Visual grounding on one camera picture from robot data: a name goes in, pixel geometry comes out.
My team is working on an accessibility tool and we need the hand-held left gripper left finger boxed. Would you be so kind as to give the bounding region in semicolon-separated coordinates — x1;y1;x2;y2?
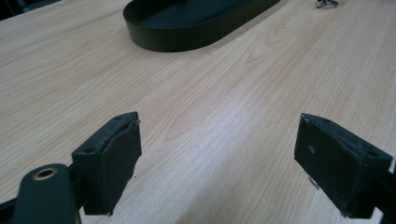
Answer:
71;111;143;217

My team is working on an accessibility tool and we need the small metal object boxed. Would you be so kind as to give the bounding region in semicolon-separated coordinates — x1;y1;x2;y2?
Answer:
316;0;339;9

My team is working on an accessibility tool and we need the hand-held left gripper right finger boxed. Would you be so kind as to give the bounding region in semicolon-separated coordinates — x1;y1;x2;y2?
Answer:
293;112;394;219

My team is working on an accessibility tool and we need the black oval tray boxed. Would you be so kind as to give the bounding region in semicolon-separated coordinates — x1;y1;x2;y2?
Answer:
122;0;282;53

